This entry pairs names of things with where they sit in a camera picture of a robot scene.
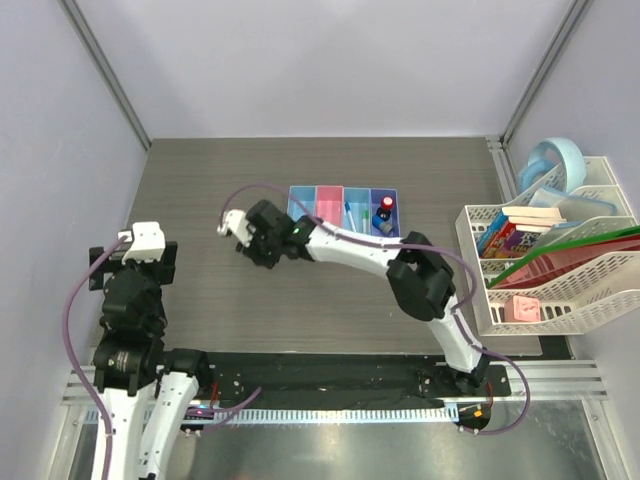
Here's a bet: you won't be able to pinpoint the white slotted cable duct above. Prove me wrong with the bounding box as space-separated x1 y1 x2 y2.
84 403 460 426

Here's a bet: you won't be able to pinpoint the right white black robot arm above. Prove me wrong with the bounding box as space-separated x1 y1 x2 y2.
218 200 490 395

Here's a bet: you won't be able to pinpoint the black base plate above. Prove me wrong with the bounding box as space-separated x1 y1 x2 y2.
208 352 512 401

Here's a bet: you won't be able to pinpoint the blue white marker pen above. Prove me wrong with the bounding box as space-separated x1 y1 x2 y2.
344 202 358 233

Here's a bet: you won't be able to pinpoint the right control board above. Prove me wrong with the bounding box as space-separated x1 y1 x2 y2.
456 404 491 435

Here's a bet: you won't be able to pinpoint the red green folders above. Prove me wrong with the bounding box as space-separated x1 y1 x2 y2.
487 226 639 290

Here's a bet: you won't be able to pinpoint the left light blue bin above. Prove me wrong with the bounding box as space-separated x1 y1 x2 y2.
287 186 316 221

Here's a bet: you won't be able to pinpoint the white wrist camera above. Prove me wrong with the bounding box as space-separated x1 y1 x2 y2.
117 221 166 265
217 209 255 247

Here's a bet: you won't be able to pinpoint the blue grey glue stick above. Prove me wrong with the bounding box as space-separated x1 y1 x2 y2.
372 215 393 236

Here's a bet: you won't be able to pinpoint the control board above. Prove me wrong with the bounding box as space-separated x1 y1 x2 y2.
185 405 216 433
456 404 491 435

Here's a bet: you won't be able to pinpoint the green white marker pen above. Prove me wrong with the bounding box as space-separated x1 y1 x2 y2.
362 210 370 235

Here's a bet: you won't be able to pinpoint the pink plastic bin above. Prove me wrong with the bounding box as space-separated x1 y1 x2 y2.
315 185 344 226

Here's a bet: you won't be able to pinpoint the light blue bin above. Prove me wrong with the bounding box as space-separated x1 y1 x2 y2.
342 187 372 235
287 186 316 221

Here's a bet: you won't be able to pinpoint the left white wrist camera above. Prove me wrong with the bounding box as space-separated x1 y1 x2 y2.
117 221 166 265

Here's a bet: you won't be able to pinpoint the white plastic file rack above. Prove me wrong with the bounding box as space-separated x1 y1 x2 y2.
456 157 639 336

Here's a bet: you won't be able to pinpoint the left control board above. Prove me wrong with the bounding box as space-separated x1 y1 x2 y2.
185 405 216 433

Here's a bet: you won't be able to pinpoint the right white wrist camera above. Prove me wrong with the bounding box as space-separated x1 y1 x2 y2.
217 209 255 247

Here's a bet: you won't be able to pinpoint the light blue tape roll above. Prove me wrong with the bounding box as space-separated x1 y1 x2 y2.
518 137 587 193

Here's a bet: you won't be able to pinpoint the pink item in rack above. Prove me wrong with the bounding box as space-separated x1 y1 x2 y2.
504 295 541 323

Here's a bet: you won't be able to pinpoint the red cap black stamp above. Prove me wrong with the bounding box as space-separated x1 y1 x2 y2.
376 196 395 221

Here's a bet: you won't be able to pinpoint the purple plastic bin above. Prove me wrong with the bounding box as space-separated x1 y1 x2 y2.
371 188 400 237

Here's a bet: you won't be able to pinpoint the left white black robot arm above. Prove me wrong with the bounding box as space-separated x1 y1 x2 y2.
89 242 213 479

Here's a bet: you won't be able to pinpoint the stack of books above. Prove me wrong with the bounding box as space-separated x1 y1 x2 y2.
476 206 566 259

